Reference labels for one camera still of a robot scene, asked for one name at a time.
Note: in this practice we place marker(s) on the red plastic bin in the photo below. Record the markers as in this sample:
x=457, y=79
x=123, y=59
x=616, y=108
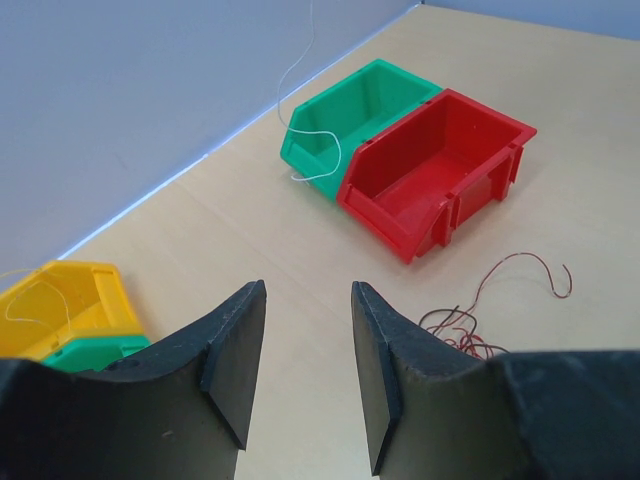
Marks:
x=420, y=179

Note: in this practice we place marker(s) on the yellow plastic bin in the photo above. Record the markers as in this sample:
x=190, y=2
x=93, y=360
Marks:
x=49, y=306

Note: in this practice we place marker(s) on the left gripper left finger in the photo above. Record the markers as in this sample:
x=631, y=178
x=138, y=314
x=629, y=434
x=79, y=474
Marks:
x=178, y=409

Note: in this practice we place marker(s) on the green plastic bin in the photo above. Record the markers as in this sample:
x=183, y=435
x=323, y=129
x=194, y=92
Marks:
x=95, y=353
x=324, y=132

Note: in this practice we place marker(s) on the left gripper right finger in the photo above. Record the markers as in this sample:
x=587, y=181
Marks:
x=434, y=412

